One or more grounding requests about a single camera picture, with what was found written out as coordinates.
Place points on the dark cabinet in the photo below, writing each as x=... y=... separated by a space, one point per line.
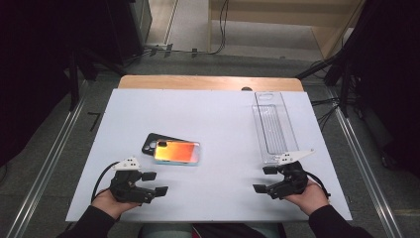
x=132 y=29

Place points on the black phone case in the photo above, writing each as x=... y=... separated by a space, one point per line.
x=149 y=140

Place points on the clear plastic tray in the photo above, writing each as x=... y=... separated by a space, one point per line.
x=274 y=125

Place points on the light wooden shelf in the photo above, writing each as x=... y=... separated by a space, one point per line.
x=264 y=18

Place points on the black stand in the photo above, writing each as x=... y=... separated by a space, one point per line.
x=317 y=67
x=74 y=86

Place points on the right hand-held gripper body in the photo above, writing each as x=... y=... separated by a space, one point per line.
x=290 y=181

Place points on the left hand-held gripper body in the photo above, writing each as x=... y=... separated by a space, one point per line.
x=127 y=188

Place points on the person's left hand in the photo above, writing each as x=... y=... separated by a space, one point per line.
x=110 y=205

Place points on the person's right hand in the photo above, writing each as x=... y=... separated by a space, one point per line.
x=308 y=200

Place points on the shiny orange phone case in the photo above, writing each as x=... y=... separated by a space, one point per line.
x=176 y=152

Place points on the metal floor rail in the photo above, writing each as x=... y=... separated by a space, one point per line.
x=363 y=165
x=49 y=165

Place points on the black curtain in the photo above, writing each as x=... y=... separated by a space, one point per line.
x=39 y=66
x=389 y=82

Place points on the white board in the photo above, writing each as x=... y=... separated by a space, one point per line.
x=214 y=125

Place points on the wooden table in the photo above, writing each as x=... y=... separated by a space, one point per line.
x=198 y=82

